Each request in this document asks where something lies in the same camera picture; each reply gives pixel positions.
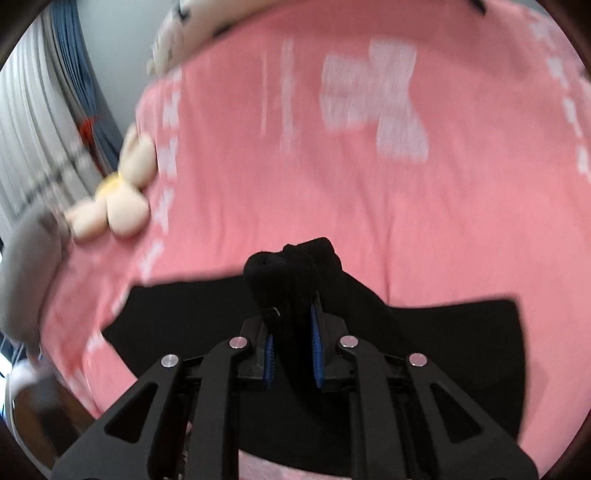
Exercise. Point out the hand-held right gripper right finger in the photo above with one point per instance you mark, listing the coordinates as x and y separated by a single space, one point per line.
317 353

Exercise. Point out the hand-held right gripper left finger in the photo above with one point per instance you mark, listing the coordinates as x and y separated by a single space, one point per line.
270 357

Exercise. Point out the black pants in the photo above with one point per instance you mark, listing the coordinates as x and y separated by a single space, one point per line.
415 360

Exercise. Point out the pink printed bed sheet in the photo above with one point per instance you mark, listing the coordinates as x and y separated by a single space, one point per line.
323 184

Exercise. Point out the cream flower plush toy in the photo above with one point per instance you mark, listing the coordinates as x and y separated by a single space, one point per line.
127 189

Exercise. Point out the grey plush cushion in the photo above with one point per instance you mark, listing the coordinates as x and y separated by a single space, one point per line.
27 272

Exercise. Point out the blue curtain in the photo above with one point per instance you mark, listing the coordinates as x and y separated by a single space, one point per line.
83 87

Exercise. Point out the white curtain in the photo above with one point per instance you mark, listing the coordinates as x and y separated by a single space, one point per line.
32 129

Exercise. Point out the white patterned pillow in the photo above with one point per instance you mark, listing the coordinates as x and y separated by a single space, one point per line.
184 32

